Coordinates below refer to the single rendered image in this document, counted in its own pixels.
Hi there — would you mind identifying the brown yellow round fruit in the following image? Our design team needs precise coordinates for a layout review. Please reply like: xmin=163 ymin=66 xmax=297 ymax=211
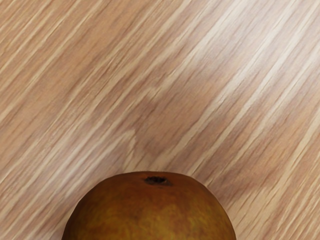
xmin=61 ymin=171 xmax=237 ymax=240

